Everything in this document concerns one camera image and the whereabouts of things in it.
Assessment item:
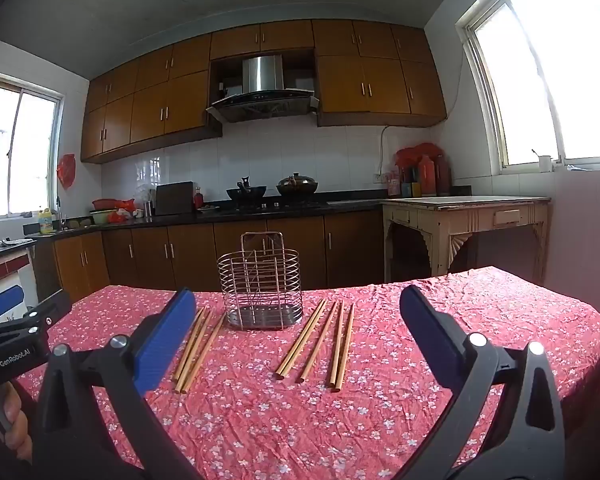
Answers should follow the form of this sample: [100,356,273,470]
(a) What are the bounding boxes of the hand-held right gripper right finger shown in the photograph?
[395,285,567,480]

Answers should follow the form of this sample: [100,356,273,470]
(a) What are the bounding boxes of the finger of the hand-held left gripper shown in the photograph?
[0,285,26,333]
[10,289,73,341]

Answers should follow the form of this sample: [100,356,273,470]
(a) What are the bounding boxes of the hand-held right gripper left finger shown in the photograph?
[32,287,203,480]

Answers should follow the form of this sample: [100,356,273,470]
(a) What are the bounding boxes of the metal wire utensil holder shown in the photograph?
[216,231,304,331]

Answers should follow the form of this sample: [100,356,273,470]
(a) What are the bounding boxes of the person's left hand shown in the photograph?
[0,382,33,463]

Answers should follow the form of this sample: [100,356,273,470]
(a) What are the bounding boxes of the brown base cabinets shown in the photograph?
[32,210,386,293]

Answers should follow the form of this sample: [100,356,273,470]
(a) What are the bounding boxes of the old cream wooden table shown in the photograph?
[380,195,552,286]

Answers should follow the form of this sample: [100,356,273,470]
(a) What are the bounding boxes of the red hanging plastic bag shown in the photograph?
[56,153,77,191]

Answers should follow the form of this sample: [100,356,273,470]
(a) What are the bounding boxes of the black countertop box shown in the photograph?
[155,181,196,217]

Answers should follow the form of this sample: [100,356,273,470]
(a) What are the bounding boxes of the red floral tablecloth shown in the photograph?
[10,266,600,480]

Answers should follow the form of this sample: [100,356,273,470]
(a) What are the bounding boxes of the black kitchen countertop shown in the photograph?
[22,195,473,241]

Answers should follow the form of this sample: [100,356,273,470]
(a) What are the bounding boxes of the orange oil bottle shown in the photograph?
[419,155,437,197]

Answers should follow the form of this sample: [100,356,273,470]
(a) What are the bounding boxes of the dark brown bottle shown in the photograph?
[434,155,452,197]

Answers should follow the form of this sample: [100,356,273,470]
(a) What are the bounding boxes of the black gas stove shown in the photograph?
[220,199,331,211]

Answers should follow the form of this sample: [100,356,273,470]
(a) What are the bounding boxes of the large red plastic bag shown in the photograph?
[395,142,443,168]

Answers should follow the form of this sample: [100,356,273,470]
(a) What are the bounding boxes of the black lidded wok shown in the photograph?
[276,172,319,197]

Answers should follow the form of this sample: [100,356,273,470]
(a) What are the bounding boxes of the large bright window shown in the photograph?
[455,0,600,176]

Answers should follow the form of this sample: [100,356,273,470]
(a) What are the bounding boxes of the steel range hood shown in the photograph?
[206,55,320,124]

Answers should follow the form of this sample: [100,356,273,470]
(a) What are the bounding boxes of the white wall cable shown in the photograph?
[378,125,393,176]

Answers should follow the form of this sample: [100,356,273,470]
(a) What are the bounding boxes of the brown wall cabinets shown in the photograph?
[80,19,448,165]

